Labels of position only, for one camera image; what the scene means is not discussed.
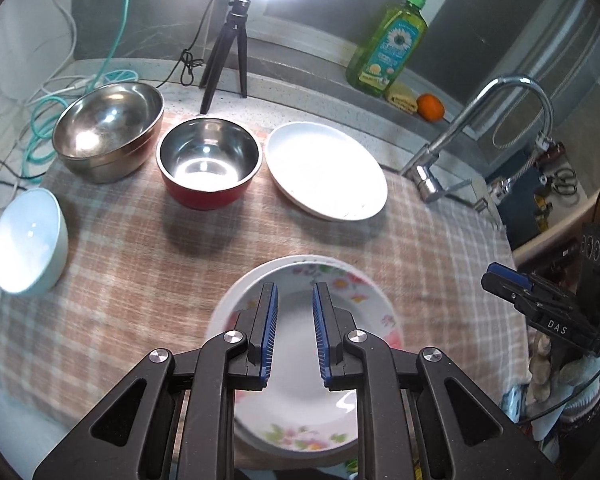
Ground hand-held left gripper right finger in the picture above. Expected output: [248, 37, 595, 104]
[311, 282, 556, 480]

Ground black scissors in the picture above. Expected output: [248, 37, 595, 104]
[550, 169, 578, 196]

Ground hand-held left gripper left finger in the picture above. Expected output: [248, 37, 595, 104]
[32, 282, 280, 480]

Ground large steel bowl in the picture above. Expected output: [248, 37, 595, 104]
[51, 81, 165, 184]

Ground plain white plate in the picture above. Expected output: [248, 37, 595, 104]
[265, 121, 388, 222]

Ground beige checked cloth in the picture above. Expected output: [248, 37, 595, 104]
[0, 152, 526, 480]

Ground metal sprayer hose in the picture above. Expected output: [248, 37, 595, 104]
[472, 110, 556, 213]

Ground round teal power strip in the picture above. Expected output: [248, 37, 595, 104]
[102, 69, 141, 86]

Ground teal cable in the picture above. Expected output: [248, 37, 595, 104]
[22, 0, 133, 181]

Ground dark knife rack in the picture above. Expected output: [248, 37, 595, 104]
[505, 160, 581, 241]

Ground white plate with pink sprays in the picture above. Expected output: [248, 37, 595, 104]
[204, 254, 406, 461]

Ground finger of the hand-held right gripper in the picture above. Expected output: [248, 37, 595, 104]
[481, 272, 523, 311]
[487, 262, 533, 291]

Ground orange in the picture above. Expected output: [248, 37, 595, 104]
[416, 93, 446, 122]

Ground white ceramic bowl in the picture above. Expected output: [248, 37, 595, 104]
[0, 188, 69, 297]

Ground black tripod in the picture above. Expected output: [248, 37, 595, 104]
[200, 0, 251, 115]

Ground dark handled knife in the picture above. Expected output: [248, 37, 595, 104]
[537, 141, 566, 163]

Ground green dish soap bottle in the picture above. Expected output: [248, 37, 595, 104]
[345, 0, 441, 98]

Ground white cable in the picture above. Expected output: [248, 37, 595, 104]
[25, 0, 101, 106]

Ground plate with floral rim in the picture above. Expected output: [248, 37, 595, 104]
[230, 260, 406, 456]

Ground thin black cable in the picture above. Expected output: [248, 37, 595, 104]
[0, 157, 46, 196]

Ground person's right hand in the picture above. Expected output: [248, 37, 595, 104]
[527, 332, 600, 403]

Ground chrome faucet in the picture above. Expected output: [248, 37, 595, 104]
[400, 75, 556, 204]

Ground black ring light cable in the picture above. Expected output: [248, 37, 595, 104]
[157, 0, 221, 88]

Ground yellow sponge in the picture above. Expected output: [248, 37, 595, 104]
[384, 84, 421, 116]

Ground red steel bowl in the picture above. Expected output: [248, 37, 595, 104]
[156, 117, 264, 211]

